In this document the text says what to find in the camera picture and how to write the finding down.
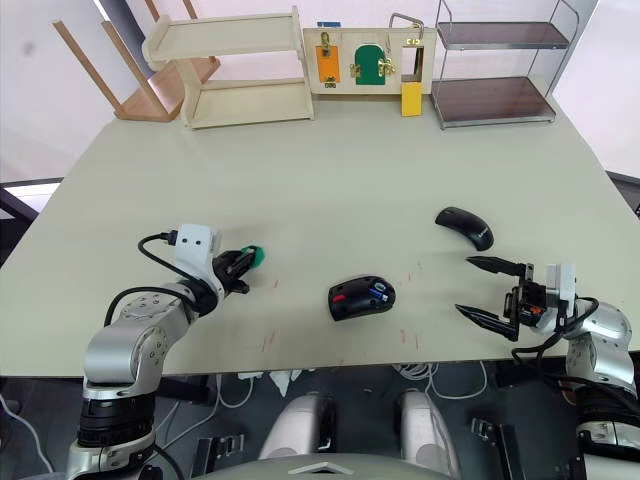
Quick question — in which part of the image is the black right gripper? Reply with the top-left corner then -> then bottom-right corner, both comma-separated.
454,255 -> 550,343

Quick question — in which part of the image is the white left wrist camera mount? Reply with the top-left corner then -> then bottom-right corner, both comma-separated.
169,223 -> 225,301

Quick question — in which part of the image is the small green battery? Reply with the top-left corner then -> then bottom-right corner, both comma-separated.
239,244 -> 267,269

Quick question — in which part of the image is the grey robot torso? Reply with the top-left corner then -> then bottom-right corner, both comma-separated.
189,452 -> 452,480

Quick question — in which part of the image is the white rounded robot leg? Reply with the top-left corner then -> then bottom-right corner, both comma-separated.
398,389 -> 462,477
257,392 -> 335,462

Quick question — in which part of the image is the black mouse base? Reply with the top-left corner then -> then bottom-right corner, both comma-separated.
327,273 -> 398,323

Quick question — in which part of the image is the green arched board door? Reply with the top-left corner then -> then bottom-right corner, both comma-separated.
353,44 -> 385,87

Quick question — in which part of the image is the metal rack with brown shelves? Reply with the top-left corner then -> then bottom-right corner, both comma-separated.
430,0 -> 582,131

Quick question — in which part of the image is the yellow board door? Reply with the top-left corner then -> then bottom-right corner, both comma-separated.
400,81 -> 424,118

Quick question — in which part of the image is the orange board door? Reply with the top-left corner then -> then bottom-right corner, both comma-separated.
314,43 -> 343,84

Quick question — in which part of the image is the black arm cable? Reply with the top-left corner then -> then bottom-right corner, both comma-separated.
510,296 -> 601,387
103,229 -> 224,329

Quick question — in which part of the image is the black mouse cover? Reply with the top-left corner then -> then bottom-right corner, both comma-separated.
433,206 -> 496,253

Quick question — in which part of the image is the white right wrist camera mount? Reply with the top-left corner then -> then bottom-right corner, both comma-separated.
544,260 -> 577,315

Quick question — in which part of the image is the white floor cable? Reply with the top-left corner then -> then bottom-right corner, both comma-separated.
392,360 -> 489,402
202,370 -> 262,426

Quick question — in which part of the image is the brown wooden stool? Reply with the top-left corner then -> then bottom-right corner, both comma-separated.
52,0 -> 222,123

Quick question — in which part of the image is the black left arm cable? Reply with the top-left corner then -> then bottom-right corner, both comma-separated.
103,229 -> 224,329

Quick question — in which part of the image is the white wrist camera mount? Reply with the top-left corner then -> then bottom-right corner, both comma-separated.
169,223 -> 225,301
544,260 -> 577,315

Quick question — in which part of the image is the light wooden two-tier shelf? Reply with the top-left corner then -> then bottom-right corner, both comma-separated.
141,5 -> 317,132

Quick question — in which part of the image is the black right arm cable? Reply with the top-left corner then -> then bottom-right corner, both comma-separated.
510,296 -> 601,387

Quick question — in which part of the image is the wooden latch busy board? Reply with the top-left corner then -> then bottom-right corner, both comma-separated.
302,19 -> 438,102

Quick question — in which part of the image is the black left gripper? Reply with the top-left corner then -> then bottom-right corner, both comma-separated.
210,248 -> 259,297

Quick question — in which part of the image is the metal board handle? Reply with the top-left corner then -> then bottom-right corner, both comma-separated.
389,12 -> 424,32

